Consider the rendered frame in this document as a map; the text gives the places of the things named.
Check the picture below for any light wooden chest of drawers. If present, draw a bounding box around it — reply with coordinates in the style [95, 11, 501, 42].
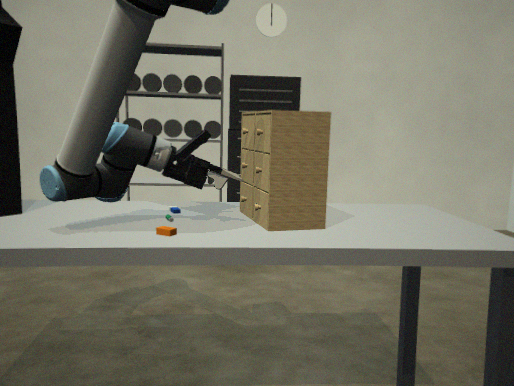
[240, 110, 331, 231]

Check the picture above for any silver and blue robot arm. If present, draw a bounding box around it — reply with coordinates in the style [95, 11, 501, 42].
[40, 0, 229, 203]

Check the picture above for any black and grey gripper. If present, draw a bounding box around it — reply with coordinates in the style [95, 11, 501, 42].
[162, 146, 243, 190]

